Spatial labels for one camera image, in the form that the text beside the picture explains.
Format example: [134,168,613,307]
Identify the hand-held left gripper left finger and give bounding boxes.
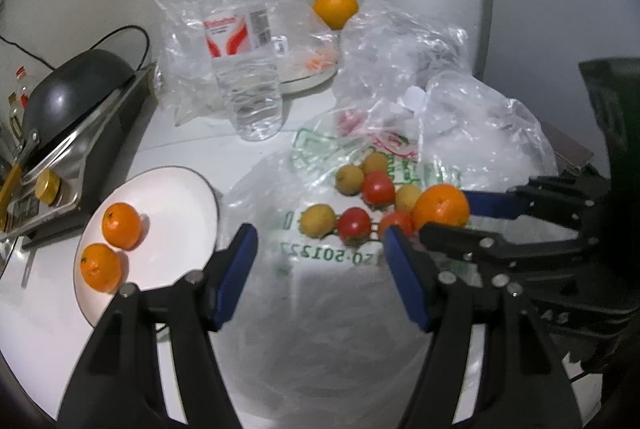
[57,223,259,429]

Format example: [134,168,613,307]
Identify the large clear plastic bag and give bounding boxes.
[420,72,558,210]

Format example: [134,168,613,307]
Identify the yellow-green lime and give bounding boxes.
[300,204,336,240]

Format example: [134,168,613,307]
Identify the black power cable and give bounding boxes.
[0,25,151,75]

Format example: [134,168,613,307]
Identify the red capped sauce bottle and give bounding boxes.
[12,66,32,110]

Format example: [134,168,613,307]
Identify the black wok with wooden handle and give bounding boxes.
[0,49,137,232]

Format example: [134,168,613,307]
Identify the brass stove knob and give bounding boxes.
[34,174,63,205]

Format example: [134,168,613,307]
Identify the clear plastic water bottle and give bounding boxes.
[201,0,283,142]

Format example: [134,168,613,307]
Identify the small red fruit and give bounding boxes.
[336,109,368,135]

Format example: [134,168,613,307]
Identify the brown board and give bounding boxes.
[542,119,596,170]

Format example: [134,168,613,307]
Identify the crumpled clear plastic bag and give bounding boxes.
[332,0,473,135]

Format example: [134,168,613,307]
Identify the stainless steel stove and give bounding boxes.
[0,64,157,255]

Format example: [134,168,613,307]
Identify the green printed plastic bag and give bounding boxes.
[220,114,501,410]

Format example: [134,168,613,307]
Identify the white paper slip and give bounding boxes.
[400,85,426,112]

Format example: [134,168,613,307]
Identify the red tomato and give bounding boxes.
[378,210,416,242]
[361,172,397,207]
[336,208,373,246]

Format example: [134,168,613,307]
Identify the white round plate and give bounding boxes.
[73,166,221,327]

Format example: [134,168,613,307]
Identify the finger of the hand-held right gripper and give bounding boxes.
[419,222,598,282]
[461,176,613,235]

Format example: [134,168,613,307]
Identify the orange with green stem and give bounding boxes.
[313,0,360,31]

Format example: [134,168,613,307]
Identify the orange peel scraps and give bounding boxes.
[305,52,338,71]

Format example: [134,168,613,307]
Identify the pale round plate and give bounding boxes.
[275,52,346,96]

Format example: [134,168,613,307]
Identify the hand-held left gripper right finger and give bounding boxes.
[382,225,583,429]

